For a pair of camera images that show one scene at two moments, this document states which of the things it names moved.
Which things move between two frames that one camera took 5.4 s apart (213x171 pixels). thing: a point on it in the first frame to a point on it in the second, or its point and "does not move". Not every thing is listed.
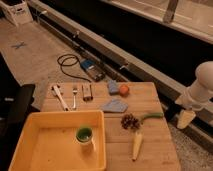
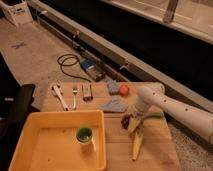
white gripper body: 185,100 to 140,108
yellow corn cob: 138,137 does not move
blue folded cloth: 115,105 does not move
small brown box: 87,92 does not move
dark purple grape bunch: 129,122 does not move
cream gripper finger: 184,118 to 134,123
